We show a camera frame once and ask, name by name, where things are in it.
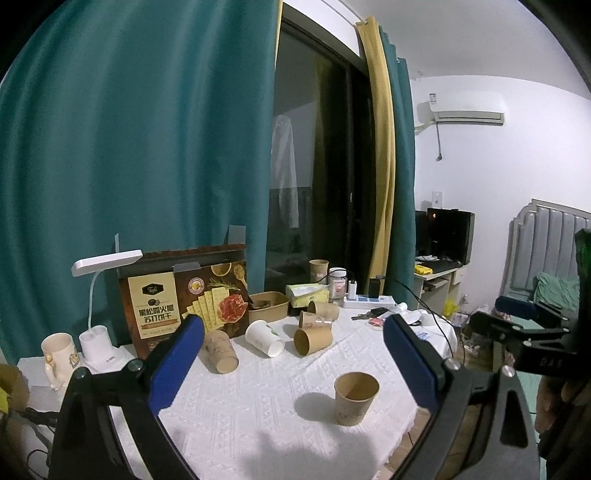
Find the person's right hand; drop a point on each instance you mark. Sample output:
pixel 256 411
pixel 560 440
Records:
pixel 556 392

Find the black power adapter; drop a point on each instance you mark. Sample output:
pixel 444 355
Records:
pixel 376 286

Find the yellow curtain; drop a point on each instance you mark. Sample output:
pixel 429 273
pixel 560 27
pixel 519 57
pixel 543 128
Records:
pixel 381 138

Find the grey padded headboard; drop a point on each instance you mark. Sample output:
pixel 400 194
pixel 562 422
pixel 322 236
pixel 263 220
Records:
pixel 545 240

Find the wide teal curtain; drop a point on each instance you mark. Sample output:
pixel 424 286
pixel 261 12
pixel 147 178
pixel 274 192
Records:
pixel 138 138

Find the white paper cup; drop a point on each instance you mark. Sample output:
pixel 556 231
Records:
pixel 264 338

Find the narrow teal curtain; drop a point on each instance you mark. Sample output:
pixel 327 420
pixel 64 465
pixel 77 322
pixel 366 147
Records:
pixel 404 184

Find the green tissue box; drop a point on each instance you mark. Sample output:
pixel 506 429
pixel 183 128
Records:
pixel 304 295

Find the black keyboard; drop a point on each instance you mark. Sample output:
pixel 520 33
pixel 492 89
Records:
pixel 442 266

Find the black computer monitor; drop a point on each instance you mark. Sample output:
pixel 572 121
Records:
pixel 450 233

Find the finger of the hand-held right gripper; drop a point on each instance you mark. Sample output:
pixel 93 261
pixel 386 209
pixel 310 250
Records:
pixel 513 306
pixel 489 325

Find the white air conditioner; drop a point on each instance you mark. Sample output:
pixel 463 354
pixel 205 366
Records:
pixel 461 107

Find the brown cracker box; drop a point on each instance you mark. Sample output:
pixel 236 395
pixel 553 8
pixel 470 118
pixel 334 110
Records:
pixel 157 304

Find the white power strip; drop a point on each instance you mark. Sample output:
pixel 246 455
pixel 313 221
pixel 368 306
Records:
pixel 369 302

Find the green cloth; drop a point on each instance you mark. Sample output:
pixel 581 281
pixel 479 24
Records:
pixel 556 288

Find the dark glass sliding door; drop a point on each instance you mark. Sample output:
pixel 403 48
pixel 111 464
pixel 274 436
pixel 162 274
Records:
pixel 328 161

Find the clear glass jar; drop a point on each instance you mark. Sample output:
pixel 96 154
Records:
pixel 338 284

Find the white textured tablecloth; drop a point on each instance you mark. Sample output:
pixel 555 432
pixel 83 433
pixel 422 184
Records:
pixel 258 406

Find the white desk lamp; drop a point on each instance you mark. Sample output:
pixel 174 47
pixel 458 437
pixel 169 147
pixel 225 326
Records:
pixel 106 261

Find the white computer desk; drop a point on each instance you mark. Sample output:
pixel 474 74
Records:
pixel 443 281

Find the brown paper bowl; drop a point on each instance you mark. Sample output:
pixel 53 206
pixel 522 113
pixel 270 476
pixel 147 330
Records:
pixel 270 308

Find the white ceramic mug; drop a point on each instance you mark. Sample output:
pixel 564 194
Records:
pixel 57 355

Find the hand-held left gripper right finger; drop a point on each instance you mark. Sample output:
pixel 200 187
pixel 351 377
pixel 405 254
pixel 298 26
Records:
pixel 411 364

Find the white wall socket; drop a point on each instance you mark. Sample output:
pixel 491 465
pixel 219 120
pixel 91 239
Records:
pixel 437 198

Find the white plug charger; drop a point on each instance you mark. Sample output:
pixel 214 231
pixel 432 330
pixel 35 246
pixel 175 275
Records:
pixel 352 290

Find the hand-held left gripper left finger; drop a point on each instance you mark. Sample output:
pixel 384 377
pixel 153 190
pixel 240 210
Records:
pixel 178 364

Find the brown paper cup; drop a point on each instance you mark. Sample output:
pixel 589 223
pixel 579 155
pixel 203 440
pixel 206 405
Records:
pixel 220 353
pixel 314 320
pixel 313 341
pixel 324 309
pixel 354 400
pixel 318 270

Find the bunch of keys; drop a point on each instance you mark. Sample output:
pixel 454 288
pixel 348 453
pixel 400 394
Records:
pixel 364 316

